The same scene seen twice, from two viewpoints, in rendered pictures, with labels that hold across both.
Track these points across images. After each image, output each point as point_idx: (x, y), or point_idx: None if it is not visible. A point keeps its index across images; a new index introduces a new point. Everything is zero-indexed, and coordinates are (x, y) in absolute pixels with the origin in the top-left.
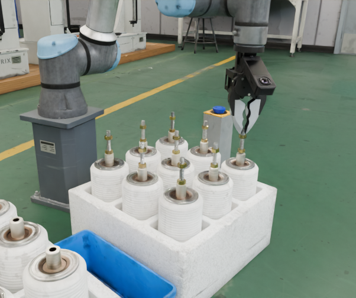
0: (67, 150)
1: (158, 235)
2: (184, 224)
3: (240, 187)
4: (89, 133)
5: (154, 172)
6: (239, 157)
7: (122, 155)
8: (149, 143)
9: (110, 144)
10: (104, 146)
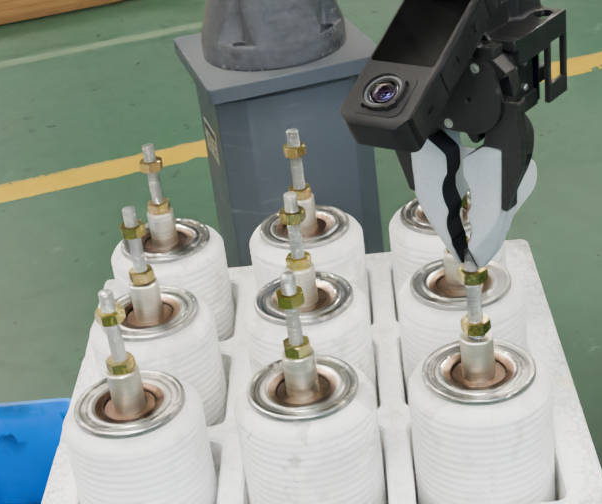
0: (237, 163)
1: (62, 489)
2: (91, 493)
3: (432, 456)
4: (322, 125)
5: (195, 307)
6: (461, 348)
7: (598, 203)
8: None
9: None
10: (583, 159)
